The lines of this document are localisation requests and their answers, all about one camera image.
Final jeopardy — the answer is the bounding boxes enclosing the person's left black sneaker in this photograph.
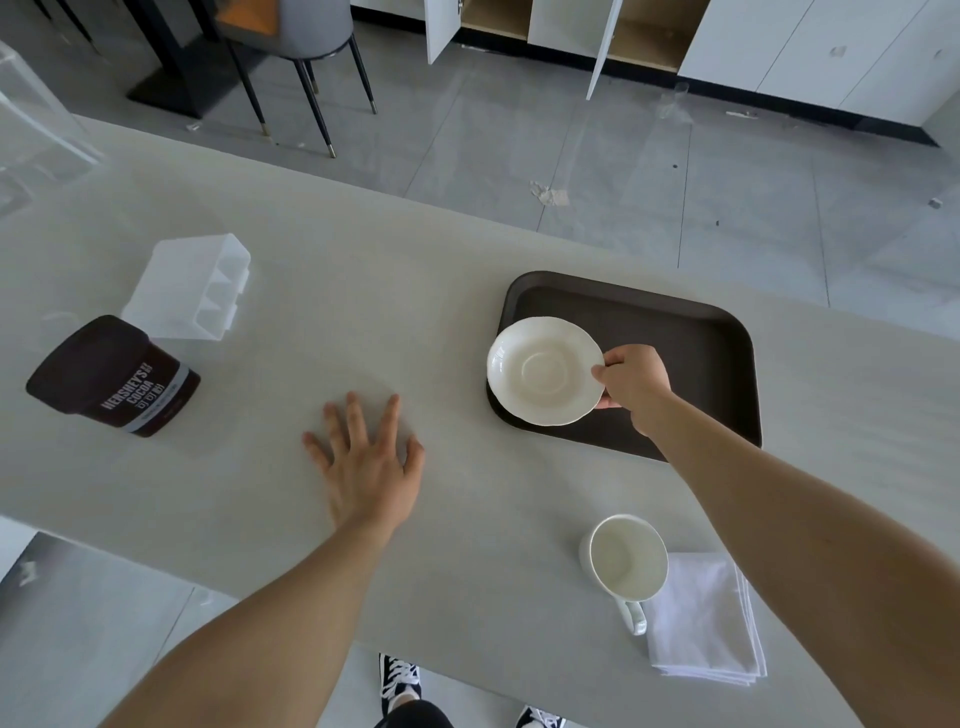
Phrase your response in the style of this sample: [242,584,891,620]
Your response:
[378,653,423,714]

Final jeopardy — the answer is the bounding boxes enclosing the person's right forearm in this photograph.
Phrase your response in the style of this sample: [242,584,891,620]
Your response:
[631,391,960,728]

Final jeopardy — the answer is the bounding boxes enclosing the black table base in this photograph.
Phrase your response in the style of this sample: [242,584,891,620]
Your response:
[125,0,249,121]

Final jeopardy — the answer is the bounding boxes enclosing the white scalloped saucer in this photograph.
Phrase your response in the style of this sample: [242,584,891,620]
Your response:
[486,315,607,429]

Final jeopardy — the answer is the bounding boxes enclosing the brown cocoa powder container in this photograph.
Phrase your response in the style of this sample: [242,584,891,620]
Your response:
[25,315,202,439]

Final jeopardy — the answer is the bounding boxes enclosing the dark brown serving tray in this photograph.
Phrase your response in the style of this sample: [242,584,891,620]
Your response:
[486,270,764,464]

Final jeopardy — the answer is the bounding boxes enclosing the grey chair with black legs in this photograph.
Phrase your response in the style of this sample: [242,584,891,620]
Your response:
[216,0,378,159]

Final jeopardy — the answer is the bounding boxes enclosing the person's black trousers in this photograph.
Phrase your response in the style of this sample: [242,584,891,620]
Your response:
[375,699,456,728]

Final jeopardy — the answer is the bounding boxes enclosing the clear acrylic stand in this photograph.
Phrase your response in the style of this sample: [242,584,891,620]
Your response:
[0,40,106,219]

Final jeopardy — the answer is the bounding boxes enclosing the white cabinet unit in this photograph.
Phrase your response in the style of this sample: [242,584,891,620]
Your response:
[351,0,960,147]

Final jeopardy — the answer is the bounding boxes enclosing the person's left hand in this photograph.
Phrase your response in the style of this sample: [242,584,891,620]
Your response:
[303,391,426,538]

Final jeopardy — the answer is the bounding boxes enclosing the white ceramic cup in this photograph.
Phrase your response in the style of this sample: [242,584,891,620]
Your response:
[578,513,670,637]

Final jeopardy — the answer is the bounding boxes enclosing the white plastic organizer box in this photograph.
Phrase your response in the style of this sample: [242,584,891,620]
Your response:
[120,233,252,344]

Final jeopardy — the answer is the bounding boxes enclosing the white folded napkin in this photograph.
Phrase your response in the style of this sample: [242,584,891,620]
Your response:
[645,552,768,686]

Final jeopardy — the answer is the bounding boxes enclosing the person's left forearm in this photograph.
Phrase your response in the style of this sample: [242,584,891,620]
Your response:
[96,517,399,728]

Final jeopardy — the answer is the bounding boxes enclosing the white cabinet door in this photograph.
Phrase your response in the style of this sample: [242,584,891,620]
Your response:
[585,0,624,102]
[424,0,468,66]

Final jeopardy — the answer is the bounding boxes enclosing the person's right hand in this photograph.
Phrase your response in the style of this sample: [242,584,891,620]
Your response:
[591,344,675,439]

